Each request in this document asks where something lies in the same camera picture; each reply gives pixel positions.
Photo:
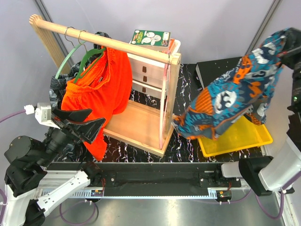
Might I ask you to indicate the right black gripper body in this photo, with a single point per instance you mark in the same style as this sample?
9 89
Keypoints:
291 56

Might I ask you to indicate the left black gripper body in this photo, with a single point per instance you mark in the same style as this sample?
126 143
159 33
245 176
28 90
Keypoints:
64 125

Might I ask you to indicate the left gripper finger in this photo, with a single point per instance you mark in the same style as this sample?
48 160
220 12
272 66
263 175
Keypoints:
74 116
87 131

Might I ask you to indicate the patterned blue orange shorts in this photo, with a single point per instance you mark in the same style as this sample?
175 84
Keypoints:
245 90

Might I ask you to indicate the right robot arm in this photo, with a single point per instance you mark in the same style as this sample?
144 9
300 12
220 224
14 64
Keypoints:
278 173

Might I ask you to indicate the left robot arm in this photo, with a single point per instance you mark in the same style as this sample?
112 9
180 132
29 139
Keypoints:
29 157

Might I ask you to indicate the light green hanger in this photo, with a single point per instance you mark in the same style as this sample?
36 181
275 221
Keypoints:
65 61

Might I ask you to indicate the dark green hanger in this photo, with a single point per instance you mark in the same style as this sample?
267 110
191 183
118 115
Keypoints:
92 57

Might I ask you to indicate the dark grey patterned shorts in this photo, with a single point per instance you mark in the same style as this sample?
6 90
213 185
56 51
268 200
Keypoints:
56 84

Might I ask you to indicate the wooden clothes rack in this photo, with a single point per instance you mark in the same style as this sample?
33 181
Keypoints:
138 125

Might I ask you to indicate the white drawer unit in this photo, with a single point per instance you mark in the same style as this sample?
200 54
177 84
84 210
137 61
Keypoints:
147 75

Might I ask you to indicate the yellow plastic tray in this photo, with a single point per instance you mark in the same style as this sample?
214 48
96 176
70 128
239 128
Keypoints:
241 135

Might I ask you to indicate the green book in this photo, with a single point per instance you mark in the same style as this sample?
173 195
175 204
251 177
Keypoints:
155 40

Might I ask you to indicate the black marbled mat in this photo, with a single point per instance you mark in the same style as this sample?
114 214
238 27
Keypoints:
178 150

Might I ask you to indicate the orange book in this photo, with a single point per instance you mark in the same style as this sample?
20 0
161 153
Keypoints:
171 46

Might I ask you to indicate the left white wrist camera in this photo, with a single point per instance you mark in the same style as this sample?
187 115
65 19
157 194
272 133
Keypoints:
43 115

